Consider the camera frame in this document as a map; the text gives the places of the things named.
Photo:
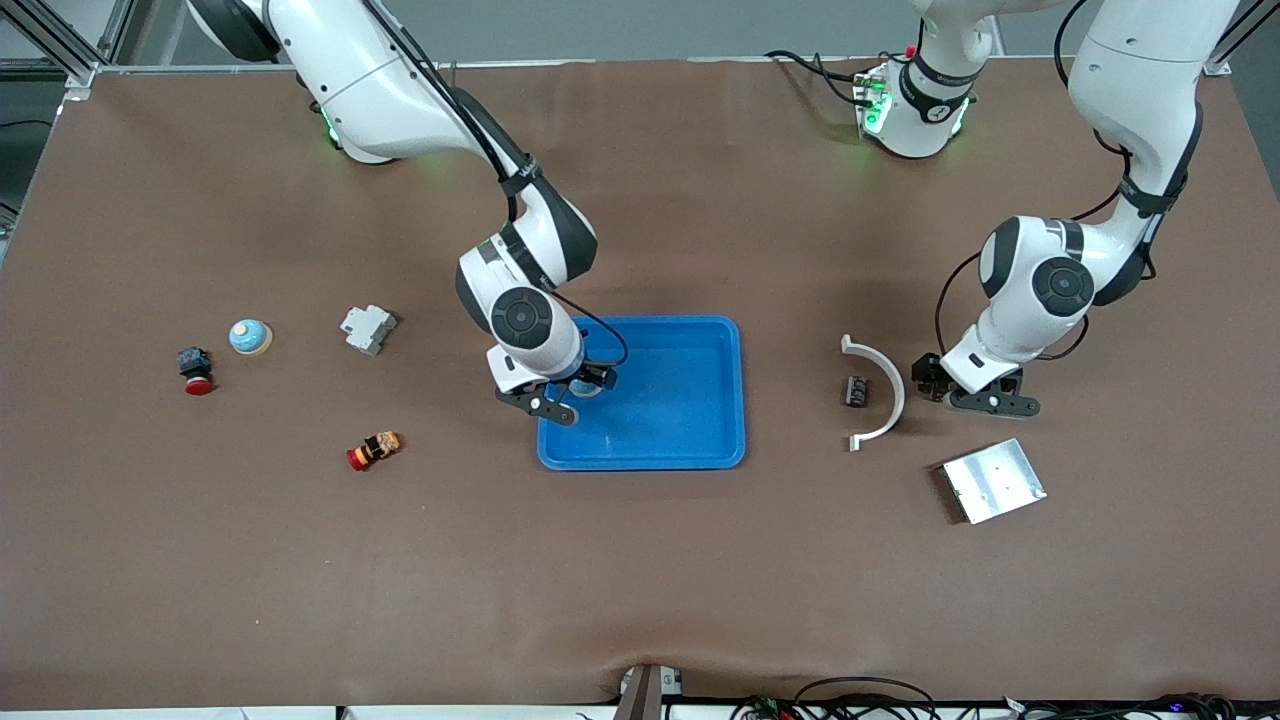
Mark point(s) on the brown electrolytic capacitor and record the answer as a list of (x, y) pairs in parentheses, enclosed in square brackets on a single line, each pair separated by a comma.
[(856, 390)]

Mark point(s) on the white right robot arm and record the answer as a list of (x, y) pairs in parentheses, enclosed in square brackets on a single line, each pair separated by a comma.
[(400, 90)]

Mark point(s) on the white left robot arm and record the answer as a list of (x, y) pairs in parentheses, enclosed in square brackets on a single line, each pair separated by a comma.
[(1130, 80)]

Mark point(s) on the blue plastic tray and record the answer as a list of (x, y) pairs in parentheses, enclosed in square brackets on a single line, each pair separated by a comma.
[(680, 420)]

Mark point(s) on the silver metal plate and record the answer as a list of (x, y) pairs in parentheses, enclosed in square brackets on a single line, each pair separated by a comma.
[(992, 482)]

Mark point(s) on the white circuit breaker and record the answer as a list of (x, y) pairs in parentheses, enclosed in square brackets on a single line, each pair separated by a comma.
[(368, 329)]

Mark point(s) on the red yellow push button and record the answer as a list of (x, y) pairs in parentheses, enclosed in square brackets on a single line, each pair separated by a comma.
[(373, 450)]

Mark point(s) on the brown table cover mat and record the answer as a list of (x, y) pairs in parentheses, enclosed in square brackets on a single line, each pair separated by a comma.
[(640, 580)]

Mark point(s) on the red emergency stop button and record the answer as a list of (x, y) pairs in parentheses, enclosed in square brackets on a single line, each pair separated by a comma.
[(196, 370)]

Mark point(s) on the white curved bracket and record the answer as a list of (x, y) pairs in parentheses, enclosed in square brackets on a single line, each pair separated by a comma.
[(897, 385)]

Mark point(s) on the aluminium frame profile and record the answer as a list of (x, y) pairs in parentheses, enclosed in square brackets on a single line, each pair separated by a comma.
[(85, 70), (1218, 66)]

